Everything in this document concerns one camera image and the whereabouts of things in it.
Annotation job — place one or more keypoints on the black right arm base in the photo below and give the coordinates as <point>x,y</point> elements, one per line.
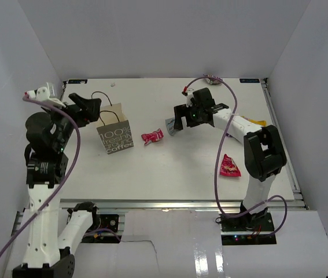
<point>236,233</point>

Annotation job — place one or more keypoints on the aluminium front rail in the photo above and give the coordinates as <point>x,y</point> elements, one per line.
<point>196,205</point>

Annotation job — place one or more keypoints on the purple brown snack wrapper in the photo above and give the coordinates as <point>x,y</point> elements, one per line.
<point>212,80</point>

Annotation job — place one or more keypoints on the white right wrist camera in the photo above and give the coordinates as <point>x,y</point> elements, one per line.
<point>188,93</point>

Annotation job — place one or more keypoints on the red pink snack pouch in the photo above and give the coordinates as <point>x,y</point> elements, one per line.
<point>228,167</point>

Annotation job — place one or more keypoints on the red snack packet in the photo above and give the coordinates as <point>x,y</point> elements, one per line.
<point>154,136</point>

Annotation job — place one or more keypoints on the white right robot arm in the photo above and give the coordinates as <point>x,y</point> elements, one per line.
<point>264,155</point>

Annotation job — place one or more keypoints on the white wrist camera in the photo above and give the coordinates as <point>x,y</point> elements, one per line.
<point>45,94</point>
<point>188,93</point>

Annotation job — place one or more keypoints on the light blue Himalaya snack pouch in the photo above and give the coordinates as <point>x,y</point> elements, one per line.
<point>169,123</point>

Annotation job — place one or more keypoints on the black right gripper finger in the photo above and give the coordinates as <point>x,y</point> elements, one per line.
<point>178,117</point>
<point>191,122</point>

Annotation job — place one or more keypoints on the blue corner label right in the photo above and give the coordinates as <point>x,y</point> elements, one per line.
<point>249,80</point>

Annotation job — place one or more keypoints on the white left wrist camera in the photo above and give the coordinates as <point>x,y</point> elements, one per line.
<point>45,94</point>

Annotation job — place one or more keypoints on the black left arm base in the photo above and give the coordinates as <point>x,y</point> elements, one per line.
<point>106,223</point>

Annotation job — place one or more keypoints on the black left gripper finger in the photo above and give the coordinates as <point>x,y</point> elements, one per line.
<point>86,109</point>
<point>83,120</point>

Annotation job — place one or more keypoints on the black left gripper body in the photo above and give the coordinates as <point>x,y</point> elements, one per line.
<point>66,129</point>

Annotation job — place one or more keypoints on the grey white paper coffee bag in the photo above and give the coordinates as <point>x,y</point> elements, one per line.
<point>113,126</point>

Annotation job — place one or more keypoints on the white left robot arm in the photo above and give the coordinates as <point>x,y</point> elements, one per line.
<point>50,253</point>

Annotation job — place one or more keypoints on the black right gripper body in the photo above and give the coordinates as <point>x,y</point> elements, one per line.
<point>194,111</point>

